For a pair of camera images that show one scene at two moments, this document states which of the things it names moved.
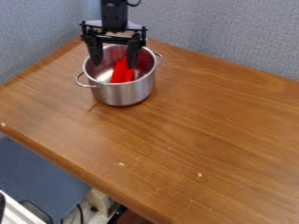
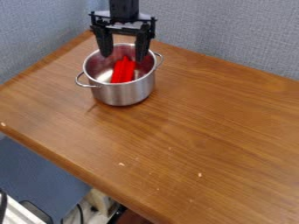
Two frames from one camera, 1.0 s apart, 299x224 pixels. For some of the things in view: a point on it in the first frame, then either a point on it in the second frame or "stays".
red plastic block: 123,74 stays
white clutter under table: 94,210 stays
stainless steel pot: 121,94 stays
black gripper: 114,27 → 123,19
